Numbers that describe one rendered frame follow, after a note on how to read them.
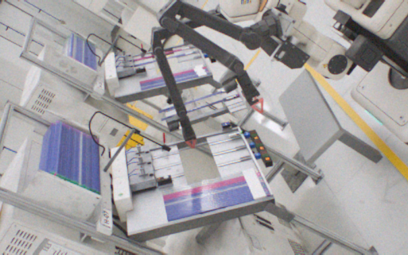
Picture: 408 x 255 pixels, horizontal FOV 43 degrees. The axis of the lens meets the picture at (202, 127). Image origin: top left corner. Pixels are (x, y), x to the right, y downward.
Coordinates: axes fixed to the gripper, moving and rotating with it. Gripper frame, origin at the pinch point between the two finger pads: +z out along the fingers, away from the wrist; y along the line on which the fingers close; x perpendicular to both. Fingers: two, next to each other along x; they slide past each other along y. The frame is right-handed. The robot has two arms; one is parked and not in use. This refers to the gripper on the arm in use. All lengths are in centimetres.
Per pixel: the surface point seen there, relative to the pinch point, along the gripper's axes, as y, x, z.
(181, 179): 26.4, -11.2, 0.4
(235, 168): 27.9, 17.3, 3.2
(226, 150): 9.7, 16.9, 3.0
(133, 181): 26.2, -34.8, -8.0
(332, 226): 27, 64, 68
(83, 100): -86, -62, -8
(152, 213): 47, -29, -1
